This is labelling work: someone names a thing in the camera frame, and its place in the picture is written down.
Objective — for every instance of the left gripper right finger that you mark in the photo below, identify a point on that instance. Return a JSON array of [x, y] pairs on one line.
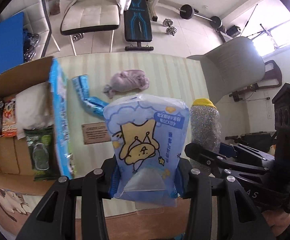
[[238, 217]]

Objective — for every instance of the purple fluffy towel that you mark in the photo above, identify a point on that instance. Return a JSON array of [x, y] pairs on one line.
[[126, 81]]

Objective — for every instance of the brown cardboard box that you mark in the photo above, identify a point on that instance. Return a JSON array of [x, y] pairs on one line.
[[16, 173]]

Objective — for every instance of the white soft packet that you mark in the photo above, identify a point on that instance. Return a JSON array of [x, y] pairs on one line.
[[33, 109]]

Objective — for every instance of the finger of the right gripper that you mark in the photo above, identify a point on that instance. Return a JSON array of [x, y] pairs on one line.
[[205, 157], [245, 154]]

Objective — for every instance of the green snack bag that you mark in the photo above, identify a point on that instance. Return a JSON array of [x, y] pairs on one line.
[[40, 142]]

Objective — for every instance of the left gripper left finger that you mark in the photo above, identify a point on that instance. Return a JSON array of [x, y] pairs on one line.
[[54, 215]]

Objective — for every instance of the blue cartoon tissue pack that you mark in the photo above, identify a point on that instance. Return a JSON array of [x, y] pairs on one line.
[[148, 134]]

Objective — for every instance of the blue long snack bag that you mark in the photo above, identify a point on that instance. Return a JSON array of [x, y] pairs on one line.
[[91, 104]]

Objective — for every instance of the barbell on floor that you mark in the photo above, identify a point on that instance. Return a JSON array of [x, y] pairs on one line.
[[187, 12]]

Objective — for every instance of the brown sign plaque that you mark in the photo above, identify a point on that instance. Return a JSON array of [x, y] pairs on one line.
[[95, 133]]

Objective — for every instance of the blue board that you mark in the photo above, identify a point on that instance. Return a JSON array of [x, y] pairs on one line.
[[11, 42]]

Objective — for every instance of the orange panda snack bag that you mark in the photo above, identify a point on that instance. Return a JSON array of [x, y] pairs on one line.
[[9, 127]]

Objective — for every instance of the black blue weight bench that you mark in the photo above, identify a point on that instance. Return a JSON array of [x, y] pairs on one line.
[[137, 26]]

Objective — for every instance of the white padded chair centre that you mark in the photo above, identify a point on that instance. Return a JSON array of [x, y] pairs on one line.
[[86, 16]]

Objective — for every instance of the white padded chair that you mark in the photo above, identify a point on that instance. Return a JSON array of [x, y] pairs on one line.
[[86, 16], [36, 21]]

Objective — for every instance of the silver yellow scrubber sponge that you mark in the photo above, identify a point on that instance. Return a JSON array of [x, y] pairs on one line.
[[205, 125]]

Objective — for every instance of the grey chair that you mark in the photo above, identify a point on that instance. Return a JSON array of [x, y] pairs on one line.
[[233, 65]]

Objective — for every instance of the chrome dumbbell under chair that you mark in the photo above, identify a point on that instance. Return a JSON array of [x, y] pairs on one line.
[[77, 37]]

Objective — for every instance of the white padded chair left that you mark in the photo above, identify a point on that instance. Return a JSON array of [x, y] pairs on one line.
[[36, 21]]

